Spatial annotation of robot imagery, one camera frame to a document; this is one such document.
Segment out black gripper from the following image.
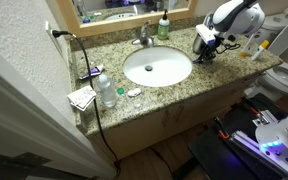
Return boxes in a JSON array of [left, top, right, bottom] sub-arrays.
[[198, 37, 223, 61]]

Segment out blue shaving razor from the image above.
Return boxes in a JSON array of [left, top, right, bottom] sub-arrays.
[[192, 59, 204, 64]]

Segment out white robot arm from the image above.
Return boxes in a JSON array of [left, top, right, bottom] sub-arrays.
[[194, 0, 288, 172]]

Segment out white oval sink basin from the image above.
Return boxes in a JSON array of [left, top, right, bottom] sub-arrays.
[[123, 47, 192, 87]]

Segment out stainless steel cup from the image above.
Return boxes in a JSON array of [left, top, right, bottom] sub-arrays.
[[193, 34, 204, 54]]

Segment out green soap pump bottle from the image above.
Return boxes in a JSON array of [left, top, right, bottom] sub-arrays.
[[157, 10, 170, 40]]

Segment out yellow capped white tube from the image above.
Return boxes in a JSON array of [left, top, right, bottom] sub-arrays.
[[251, 40, 269, 61]]

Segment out chrome faucet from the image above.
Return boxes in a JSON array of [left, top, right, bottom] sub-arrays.
[[132, 20, 154, 47]]

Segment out small white soap piece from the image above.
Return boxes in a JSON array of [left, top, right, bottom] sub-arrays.
[[127, 88, 142, 97]]

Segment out wooden vanity cabinet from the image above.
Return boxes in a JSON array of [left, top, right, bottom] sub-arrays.
[[83, 73, 259, 160]]

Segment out white toilet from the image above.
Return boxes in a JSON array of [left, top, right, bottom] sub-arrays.
[[244, 8, 288, 101]]

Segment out green bottle cap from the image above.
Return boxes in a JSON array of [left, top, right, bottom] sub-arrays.
[[117, 88, 125, 95]]

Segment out black robot cart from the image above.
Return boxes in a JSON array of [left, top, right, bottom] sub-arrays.
[[188, 94, 288, 180]]

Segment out clear plastic water bottle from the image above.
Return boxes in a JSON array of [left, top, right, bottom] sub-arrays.
[[98, 74, 117, 108]]

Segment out purple toothpaste tube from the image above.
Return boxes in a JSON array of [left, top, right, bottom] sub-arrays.
[[80, 65, 104, 80]]

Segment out wood framed mirror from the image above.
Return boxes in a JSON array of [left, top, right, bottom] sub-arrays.
[[56, 0, 163, 37]]

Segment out white paper packets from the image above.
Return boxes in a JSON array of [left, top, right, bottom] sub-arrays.
[[67, 85, 96, 111]]

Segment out white door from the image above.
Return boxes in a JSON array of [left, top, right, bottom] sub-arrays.
[[0, 41, 117, 179]]

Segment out orange handled clamp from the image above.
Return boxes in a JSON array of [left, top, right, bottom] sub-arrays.
[[214, 117, 230, 139]]

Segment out black power cord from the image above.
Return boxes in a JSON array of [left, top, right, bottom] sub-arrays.
[[51, 29, 122, 178]]

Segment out white wall outlet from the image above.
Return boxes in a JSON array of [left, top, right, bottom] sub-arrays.
[[45, 21, 63, 57]]

